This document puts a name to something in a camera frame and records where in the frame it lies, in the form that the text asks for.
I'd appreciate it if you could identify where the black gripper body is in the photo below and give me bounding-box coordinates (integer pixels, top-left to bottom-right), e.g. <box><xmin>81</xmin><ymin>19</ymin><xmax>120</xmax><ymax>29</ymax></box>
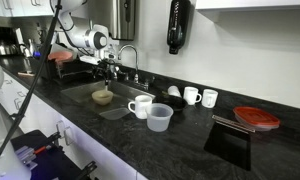
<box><xmin>95</xmin><ymin>57</ymin><xmax>120</xmax><ymax>76</ymax></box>

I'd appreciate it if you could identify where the beige bowl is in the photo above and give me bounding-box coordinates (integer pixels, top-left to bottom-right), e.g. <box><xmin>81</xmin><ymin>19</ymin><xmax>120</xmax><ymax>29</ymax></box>
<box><xmin>91</xmin><ymin>89</ymin><xmax>114</xmax><ymax>107</ymax></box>

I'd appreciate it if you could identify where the black dish drying rack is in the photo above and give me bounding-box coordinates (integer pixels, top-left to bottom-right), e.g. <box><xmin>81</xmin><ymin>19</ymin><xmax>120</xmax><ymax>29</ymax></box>
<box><xmin>28</xmin><ymin>55</ymin><xmax>106</xmax><ymax>81</ymax></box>

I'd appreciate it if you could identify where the stainless steel sink basin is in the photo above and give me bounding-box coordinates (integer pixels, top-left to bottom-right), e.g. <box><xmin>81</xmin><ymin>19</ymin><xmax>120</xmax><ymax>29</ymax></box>
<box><xmin>60</xmin><ymin>79</ymin><xmax>157</xmax><ymax>116</ymax></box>

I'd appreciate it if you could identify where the pink plastic bowl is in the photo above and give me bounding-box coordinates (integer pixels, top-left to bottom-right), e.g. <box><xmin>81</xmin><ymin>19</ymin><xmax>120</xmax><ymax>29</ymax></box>
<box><xmin>47</xmin><ymin>50</ymin><xmax>74</xmax><ymax>65</ymax></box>

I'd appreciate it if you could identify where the black bowl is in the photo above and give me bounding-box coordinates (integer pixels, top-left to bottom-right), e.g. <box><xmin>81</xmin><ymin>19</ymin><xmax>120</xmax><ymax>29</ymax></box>
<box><xmin>154</xmin><ymin>93</ymin><xmax>188</xmax><ymax>112</ymax></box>

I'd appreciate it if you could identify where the chrome curved soap spout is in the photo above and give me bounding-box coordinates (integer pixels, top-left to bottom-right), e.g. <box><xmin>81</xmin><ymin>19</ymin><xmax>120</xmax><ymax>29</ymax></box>
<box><xmin>109</xmin><ymin>59</ymin><xmax>120</xmax><ymax>81</ymax></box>

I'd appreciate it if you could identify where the chrome gooseneck faucet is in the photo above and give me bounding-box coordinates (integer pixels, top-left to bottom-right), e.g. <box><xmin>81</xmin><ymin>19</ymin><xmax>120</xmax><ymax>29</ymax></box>
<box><xmin>117</xmin><ymin>44</ymin><xmax>140</xmax><ymax>84</ymax></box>

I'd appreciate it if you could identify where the clear rectangular plastic container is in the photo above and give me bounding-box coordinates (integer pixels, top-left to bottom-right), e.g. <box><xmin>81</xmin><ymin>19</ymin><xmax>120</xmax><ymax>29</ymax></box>
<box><xmin>98</xmin><ymin>107</ymin><xmax>132</xmax><ymax>121</ymax></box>

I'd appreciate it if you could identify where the large white mug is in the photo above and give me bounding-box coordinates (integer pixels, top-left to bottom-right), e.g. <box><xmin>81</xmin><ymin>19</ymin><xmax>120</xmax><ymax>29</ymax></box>
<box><xmin>127</xmin><ymin>94</ymin><xmax>154</xmax><ymax>120</ymax></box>

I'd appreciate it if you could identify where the stainless paper towel dispenser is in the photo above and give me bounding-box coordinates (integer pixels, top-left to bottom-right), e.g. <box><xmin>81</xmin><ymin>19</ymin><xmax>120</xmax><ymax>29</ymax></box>
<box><xmin>108</xmin><ymin>0</ymin><xmax>137</xmax><ymax>42</ymax></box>

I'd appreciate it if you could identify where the translucent plastic cup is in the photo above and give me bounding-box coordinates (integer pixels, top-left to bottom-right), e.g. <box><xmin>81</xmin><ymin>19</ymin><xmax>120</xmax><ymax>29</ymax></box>
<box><xmin>145</xmin><ymin>102</ymin><xmax>175</xmax><ymax>133</ymax></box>

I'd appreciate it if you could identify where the white lower cabinet front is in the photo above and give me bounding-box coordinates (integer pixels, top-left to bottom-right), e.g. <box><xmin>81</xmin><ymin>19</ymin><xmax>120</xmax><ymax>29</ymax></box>
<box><xmin>0</xmin><ymin>71</ymin><xmax>148</xmax><ymax>180</ymax></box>

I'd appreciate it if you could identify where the small wooden board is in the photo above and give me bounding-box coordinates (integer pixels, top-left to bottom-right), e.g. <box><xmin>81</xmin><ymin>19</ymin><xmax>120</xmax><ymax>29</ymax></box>
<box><xmin>17</xmin><ymin>70</ymin><xmax>36</xmax><ymax>78</ymax></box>

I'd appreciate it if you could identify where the small white mug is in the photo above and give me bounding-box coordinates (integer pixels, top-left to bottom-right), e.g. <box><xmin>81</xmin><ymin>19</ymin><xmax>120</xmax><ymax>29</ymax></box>
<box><xmin>183</xmin><ymin>86</ymin><xmax>203</xmax><ymax>106</ymax></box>
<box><xmin>201</xmin><ymin>88</ymin><xmax>220</xmax><ymax>109</ymax></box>

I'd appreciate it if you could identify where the black robot mounting cart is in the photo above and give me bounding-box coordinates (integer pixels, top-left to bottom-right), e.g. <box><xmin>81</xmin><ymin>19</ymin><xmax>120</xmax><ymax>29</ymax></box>
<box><xmin>10</xmin><ymin>129</ymin><xmax>98</xmax><ymax>180</ymax></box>

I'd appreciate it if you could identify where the silver aluminium extrusion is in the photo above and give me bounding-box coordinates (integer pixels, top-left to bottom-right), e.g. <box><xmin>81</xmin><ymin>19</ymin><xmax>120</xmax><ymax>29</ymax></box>
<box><xmin>14</xmin><ymin>144</ymin><xmax>38</xmax><ymax>170</ymax></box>

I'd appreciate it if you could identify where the black flat square panel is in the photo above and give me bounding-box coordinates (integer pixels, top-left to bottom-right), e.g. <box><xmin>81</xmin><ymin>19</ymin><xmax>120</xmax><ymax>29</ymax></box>
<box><xmin>203</xmin><ymin>121</ymin><xmax>253</xmax><ymax>172</ymax></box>

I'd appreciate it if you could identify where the red lidded plastic container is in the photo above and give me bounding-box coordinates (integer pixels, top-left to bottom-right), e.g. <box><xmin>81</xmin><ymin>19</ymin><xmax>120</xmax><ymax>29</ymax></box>
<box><xmin>232</xmin><ymin>106</ymin><xmax>282</xmax><ymax>132</ymax></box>

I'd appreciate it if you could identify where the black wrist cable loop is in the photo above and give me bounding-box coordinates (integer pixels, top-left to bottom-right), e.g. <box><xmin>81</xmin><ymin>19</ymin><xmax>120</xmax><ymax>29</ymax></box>
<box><xmin>56</xmin><ymin>18</ymin><xmax>93</xmax><ymax>56</ymax></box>

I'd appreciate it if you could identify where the chrome faucet lever handle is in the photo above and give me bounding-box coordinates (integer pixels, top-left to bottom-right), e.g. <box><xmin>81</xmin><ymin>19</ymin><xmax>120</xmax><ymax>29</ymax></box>
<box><xmin>141</xmin><ymin>75</ymin><xmax>157</xmax><ymax>92</ymax></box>

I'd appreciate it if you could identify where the silver cabinet handle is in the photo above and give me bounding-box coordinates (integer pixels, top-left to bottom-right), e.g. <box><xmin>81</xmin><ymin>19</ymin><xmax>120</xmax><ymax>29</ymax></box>
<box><xmin>63</xmin><ymin>126</ymin><xmax>75</xmax><ymax>146</ymax></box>
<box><xmin>55</xmin><ymin>120</ymin><xmax>66</xmax><ymax>140</ymax></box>

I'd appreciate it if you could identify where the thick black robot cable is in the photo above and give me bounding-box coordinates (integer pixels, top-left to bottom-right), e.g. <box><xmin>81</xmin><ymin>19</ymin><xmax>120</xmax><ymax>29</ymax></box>
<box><xmin>0</xmin><ymin>0</ymin><xmax>63</xmax><ymax>172</ymax></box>

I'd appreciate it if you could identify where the white handleless cup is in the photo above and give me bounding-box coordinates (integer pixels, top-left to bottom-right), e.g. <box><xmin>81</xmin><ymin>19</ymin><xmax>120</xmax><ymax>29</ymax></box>
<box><xmin>167</xmin><ymin>85</ymin><xmax>183</xmax><ymax>99</ymax></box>

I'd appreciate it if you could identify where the black wall soap dispenser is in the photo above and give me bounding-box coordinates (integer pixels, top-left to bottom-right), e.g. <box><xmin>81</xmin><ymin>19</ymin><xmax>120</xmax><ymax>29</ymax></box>
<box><xmin>166</xmin><ymin>0</ymin><xmax>192</xmax><ymax>55</ymax></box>

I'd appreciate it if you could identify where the white wall cabinet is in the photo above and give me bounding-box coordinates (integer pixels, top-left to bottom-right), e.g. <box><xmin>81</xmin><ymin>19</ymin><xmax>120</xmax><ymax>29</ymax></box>
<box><xmin>194</xmin><ymin>0</ymin><xmax>300</xmax><ymax>23</ymax></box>

